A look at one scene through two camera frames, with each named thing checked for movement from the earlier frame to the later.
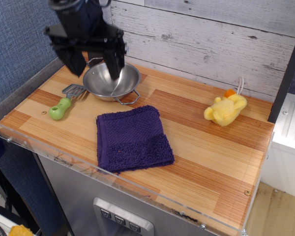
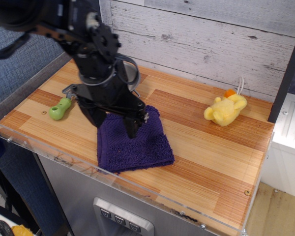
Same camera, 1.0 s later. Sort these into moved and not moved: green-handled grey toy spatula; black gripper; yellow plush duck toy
Moved: black gripper
Not moved: yellow plush duck toy; green-handled grey toy spatula
